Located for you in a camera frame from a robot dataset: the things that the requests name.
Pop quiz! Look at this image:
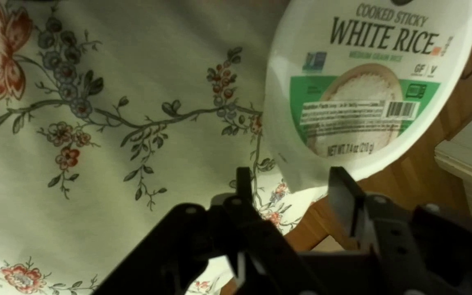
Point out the white rice bowl with label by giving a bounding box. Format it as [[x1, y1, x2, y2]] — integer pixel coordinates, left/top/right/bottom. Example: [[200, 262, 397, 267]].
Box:
[[261, 0, 472, 193]]

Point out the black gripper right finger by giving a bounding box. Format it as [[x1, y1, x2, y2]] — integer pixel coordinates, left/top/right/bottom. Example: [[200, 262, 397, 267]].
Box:
[[326, 165, 472, 295]]

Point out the floral bedspread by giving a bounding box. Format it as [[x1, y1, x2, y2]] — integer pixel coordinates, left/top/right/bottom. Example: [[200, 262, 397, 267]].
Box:
[[0, 0, 331, 295]]

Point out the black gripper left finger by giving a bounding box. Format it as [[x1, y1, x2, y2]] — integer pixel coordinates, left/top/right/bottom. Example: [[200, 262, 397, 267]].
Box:
[[92, 165, 328, 295]]

